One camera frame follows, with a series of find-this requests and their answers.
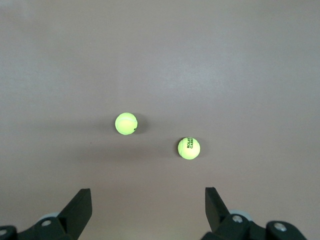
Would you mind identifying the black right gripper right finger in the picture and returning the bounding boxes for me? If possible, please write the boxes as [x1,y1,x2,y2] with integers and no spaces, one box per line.
[201,186,309,240]

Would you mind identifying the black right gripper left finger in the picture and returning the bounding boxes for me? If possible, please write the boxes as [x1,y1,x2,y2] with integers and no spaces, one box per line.
[0,188,93,240]

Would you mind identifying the yellow tennis ball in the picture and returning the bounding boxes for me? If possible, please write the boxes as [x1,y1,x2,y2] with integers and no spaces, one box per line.
[114,112,139,136]
[177,136,202,161]

